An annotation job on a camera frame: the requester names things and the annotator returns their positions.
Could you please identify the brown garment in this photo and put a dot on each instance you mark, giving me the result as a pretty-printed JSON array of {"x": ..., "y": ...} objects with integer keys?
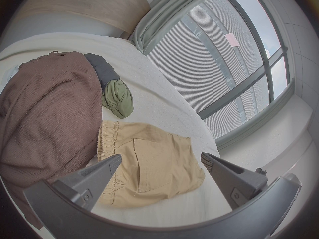
[{"x": 49, "y": 121}]

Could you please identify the bed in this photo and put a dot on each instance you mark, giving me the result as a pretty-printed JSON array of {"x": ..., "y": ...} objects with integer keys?
[{"x": 162, "y": 103}]

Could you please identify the dark grey garment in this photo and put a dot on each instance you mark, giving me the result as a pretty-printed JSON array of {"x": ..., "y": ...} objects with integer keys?
[{"x": 99, "y": 66}]

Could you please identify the grey-green curtain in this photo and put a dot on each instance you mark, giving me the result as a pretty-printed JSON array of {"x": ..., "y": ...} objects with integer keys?
[{"x": 159, "y": 16}]

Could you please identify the window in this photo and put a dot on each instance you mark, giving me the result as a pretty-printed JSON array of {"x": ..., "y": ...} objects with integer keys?
[{"x": 199, "y": 71}]

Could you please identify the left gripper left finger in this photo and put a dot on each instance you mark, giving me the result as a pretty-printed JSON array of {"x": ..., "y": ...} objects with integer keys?
[{"x": 92, "y": 185}]

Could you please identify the tan shorts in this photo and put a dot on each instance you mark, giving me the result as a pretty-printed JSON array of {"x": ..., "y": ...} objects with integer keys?
[{"x": 154, "y": 163}]

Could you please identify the olive green garment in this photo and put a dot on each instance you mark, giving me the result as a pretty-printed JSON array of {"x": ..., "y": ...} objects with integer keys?
[{"x": 119, "y": 98}]

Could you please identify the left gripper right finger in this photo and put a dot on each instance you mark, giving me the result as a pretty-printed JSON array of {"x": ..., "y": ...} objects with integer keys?
[{"x": 229, "y": 185}]

